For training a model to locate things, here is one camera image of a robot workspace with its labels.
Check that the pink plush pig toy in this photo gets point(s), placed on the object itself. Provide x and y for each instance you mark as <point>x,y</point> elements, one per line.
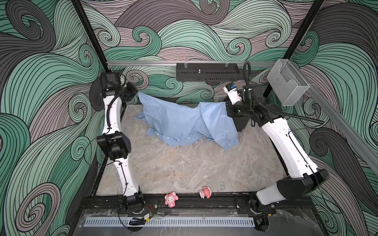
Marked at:
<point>170,199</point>

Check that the horizontal aluminium rail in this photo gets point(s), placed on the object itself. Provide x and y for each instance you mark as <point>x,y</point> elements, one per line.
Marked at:
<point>168,63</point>

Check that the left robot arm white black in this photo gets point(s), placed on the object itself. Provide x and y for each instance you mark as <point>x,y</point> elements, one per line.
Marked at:
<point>113,142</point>

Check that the pink white plush toy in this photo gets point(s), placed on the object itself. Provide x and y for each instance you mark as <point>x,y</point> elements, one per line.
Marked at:
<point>205,192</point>

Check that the black frame post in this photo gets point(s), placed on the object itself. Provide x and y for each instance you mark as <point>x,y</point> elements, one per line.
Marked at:
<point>305,44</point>
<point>90,33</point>

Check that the white slotted cable duct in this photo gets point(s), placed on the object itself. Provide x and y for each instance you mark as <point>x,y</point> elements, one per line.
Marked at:
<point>172,222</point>

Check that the right side aluminium rail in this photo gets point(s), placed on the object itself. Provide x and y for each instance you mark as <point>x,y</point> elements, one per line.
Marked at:
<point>320,89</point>

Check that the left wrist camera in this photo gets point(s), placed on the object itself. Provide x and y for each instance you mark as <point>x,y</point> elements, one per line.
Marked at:
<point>112,79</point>

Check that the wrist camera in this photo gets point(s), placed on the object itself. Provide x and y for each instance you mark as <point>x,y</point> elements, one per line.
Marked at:
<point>231,90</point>
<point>112,79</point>

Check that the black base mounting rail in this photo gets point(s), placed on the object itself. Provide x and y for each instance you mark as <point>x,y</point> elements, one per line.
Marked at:
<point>240,202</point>

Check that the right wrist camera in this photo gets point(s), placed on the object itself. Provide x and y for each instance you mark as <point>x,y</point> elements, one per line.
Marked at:
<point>231,90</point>

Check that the dark grey striped shirt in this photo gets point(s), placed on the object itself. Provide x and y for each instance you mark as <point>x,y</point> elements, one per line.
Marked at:
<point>241,121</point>

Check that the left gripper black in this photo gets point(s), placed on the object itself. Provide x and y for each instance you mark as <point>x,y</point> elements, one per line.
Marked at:
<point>133,91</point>

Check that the clear plastic wall bin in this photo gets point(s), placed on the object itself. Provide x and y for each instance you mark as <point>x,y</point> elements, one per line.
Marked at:
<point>287,81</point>

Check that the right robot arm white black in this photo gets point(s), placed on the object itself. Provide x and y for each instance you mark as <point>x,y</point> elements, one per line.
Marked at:
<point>303,175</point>

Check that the light blue long sleeve shirt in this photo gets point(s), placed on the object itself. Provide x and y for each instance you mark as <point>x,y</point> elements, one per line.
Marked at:
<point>180,125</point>

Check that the right black frame post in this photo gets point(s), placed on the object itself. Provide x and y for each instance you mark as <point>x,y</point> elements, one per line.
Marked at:
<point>305,44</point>

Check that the left black frame post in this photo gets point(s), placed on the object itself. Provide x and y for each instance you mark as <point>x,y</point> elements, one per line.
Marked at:
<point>90,33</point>

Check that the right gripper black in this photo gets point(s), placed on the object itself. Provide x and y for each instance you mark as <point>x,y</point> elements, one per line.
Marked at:
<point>233,111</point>

